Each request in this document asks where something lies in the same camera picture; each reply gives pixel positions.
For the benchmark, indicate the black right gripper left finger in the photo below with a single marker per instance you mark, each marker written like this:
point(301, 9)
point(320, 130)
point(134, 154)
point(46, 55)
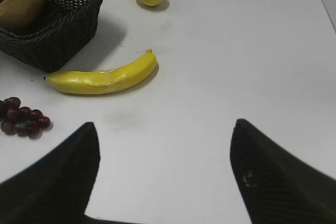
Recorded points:
point(56, 188)

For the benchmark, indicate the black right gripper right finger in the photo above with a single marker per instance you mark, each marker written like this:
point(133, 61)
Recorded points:
point(277, 187)

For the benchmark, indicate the yellow mango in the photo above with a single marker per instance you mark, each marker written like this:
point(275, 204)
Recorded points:
point(18, 15)

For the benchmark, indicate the dark brown woven basket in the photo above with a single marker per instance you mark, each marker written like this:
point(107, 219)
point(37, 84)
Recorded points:
point(62, 29)

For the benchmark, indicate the purple red grape bunch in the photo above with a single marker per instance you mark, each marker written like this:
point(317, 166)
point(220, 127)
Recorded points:
point(22, 120)

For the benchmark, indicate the yellow banana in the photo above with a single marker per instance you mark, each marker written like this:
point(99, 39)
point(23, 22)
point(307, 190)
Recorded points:
point(104, 82)

